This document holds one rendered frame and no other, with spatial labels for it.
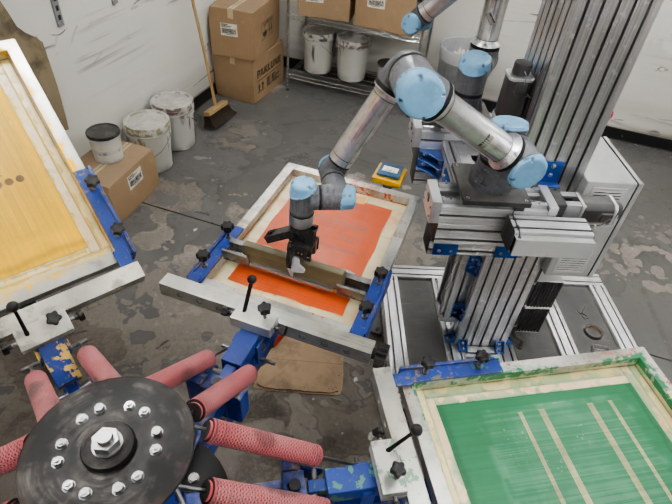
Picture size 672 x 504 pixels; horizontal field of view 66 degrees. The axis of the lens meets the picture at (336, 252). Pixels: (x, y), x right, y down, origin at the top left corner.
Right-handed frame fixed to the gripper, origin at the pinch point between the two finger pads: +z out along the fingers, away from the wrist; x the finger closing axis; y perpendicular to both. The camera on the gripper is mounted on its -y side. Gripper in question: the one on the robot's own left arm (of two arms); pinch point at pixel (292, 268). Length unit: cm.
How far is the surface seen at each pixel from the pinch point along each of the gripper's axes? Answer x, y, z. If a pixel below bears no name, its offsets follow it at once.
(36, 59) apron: 96, -195, 5
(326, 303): -5.6, 14.5, 5.1
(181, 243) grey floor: 89, -112, 102
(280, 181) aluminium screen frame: 46, -26, 2
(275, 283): -4.0, -4.4, 5.4
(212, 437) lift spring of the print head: -72, 13, -21
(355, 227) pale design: 35.4, 10.8, 4.9
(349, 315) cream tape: -7.5, 23.0, 5.0
